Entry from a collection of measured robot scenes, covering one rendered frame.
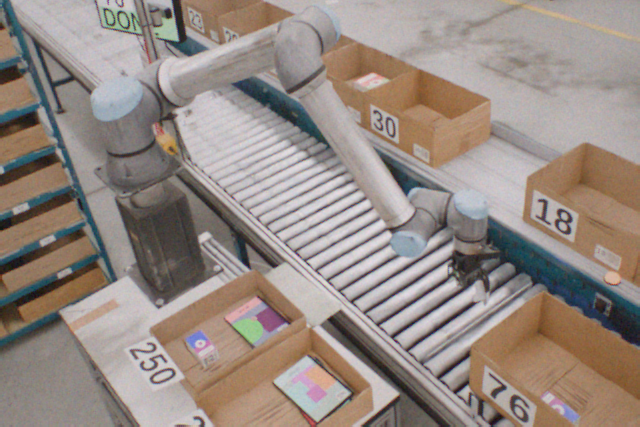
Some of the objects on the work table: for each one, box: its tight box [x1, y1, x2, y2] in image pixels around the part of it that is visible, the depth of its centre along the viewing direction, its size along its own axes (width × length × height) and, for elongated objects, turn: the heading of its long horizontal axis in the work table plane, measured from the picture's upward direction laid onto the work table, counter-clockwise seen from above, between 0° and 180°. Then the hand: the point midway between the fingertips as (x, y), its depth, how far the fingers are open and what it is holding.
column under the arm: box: [115, 179, 225, 310], centre depth 221 cm, size 26×26×33 cm
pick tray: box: [148, 269, 307, 401], centre depth 198 cm, size 28×38×10 cm
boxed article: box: [185, 330, 220, 368], centre depth 197 cm, size 6×10×5 cm, turn 46°
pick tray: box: [194, 327, 374, 427], centre depth 176 cm, size 28×38×10 cm
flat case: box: [224, 296, 292, 347], centre depth 203 cm, size 14×19×2 cm
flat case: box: [273, 354, 355, 425], centre depth 182 cm, size 14×19×2 cm
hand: (472, 292), depth 200 cm, fingers open, 10 cm apart
